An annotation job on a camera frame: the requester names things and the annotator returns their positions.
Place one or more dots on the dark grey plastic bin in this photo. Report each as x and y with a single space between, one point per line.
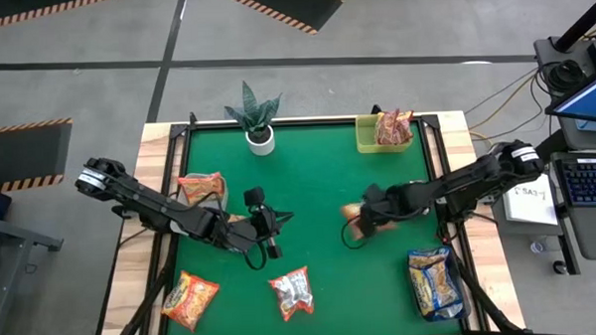
465 286

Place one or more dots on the white box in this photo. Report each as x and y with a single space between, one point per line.
528 204

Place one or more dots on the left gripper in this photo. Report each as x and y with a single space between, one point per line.
260 228

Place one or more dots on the black keyboard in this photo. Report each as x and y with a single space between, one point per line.
589 179

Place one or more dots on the black hazard-striped floor platform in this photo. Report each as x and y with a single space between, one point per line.
292 3
24 8
19 152

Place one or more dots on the grey side table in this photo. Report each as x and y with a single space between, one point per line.
3 277

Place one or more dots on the yellow-green plastic bin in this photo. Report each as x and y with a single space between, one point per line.
364 140

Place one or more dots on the clear white plastic bin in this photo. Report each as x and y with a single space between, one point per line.
215 207

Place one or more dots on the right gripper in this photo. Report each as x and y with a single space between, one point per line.
394 206

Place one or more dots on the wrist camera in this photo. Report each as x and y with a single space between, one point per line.
374 192
254 196

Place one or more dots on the maroon Maruchan noodle pack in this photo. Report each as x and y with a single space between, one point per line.
386 129

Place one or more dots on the black table frame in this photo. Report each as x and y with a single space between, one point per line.
326 121

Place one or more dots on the snake plant in white pot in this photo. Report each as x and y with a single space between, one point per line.
261 144

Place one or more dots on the computer monitor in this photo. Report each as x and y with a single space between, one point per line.
591 102

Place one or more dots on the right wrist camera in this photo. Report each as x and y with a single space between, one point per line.
374 192

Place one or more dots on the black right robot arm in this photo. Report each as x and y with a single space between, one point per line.
467 179

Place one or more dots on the orange Maruchan noodle pack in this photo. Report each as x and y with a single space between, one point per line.
349 213
189 300
202 188

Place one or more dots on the black rig pole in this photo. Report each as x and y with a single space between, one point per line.
583 23
553 143

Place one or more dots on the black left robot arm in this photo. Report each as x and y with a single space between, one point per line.
145 202

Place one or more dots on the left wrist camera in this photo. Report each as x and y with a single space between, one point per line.
254 196

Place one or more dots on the green table mat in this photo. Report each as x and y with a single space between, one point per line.
328 176

